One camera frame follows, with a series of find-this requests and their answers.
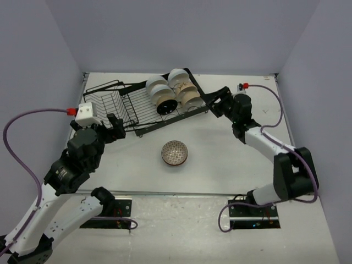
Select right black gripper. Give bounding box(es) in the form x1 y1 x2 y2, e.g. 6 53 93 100
201 87 239 124

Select tan bowl white inside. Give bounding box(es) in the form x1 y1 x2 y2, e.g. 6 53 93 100
181 91 204 111

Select tan bowl with branch motif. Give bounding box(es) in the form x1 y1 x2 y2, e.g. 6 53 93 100
175 82 197 102

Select black glazed tan bowl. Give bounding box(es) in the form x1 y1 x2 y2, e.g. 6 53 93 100
156 96 178 115

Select brown lattice patterned bowl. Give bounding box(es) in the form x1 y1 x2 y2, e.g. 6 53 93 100
161 140 188 164

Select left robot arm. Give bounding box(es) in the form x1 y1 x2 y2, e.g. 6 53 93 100
1 114 126 263

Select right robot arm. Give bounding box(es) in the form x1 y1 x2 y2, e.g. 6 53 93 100
200 83 319 216

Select white bowl back right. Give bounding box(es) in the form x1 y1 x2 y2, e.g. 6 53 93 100
167 69 189 88

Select white bowl middle left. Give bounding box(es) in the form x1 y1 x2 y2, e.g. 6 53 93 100
149 84 175 105

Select white bowl back left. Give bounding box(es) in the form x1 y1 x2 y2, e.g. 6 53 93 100
145 75 168 94

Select black wire dish rack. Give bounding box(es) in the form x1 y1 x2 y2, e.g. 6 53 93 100
82 79 208 138

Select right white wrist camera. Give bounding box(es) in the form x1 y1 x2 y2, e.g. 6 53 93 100
237 82 249 93

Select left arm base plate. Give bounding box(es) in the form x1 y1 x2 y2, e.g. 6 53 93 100
80 199 135 230

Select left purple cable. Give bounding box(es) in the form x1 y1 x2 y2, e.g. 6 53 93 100
2 108 138 252

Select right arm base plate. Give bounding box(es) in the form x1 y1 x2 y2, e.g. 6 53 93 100
228 206 281 230

